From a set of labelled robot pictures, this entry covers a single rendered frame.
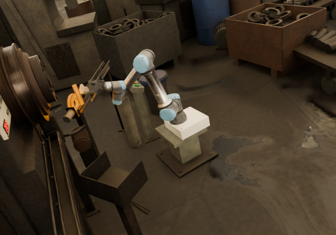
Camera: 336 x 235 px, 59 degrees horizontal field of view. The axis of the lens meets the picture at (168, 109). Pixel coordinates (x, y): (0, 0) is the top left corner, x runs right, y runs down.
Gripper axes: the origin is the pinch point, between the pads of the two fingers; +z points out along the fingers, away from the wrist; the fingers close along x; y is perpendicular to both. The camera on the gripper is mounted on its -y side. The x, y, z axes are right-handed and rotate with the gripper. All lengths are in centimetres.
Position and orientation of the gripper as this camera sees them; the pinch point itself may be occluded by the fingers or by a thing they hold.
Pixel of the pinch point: (77, 92)
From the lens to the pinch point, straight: 224.3
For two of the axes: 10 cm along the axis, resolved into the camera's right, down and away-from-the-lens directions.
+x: 4.0, 3.6, -8.4
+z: -9.1, 1.2, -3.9
